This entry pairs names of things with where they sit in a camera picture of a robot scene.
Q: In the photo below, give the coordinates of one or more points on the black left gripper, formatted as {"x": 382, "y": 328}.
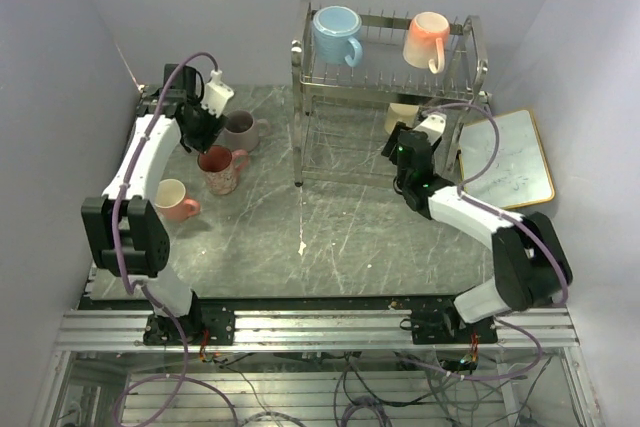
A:
{"x": 209, "y": 137}

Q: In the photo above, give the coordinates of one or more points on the whiteboard with yellow frame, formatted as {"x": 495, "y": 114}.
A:
{"x": 518, "y": 174}

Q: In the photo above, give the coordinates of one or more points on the salmon pink mug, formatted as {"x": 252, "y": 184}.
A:
{"x": 173, "y": 203}

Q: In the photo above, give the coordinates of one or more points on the cream yellow mug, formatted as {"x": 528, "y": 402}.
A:
{"x": 398, "y": 112}

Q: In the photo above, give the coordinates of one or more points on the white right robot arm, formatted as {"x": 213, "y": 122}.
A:
{"x": 529, "y": 264}

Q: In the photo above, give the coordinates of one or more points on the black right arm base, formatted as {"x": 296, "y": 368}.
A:
{"x": 435, "y": 320}

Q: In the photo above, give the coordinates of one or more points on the orange white mug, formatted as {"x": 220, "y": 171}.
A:
{"x": 424, "y": 46}

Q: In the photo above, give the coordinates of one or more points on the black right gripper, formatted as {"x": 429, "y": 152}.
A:
{"x": 391, "y": 149}

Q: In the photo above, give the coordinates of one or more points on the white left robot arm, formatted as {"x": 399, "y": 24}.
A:
{"x": 125, "y": 234}

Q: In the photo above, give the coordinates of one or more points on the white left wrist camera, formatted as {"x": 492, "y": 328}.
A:
{"x": 216, "y": 94}

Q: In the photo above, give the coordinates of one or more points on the wire shelf with cables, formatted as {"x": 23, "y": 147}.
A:
{"x": 370, "y": 388}

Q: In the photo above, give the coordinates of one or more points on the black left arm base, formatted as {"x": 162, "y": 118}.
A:
{"x": 207, "y": 322}

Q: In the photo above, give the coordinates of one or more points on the light purple mug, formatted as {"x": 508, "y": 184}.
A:
{"x": 243, "y": 131}

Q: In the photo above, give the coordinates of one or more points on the metal two-tier dish rack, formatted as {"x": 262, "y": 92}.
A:
{"x": 338, "y": 110}

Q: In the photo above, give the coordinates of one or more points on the aluminium mounting rail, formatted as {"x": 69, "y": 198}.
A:
{"x": 279, "y": 331}

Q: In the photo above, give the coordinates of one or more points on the red mug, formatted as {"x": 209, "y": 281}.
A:
{"x": 221, "y": 168}

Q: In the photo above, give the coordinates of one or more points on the blue mug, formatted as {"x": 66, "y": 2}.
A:
{"x": 336, "y": 32}

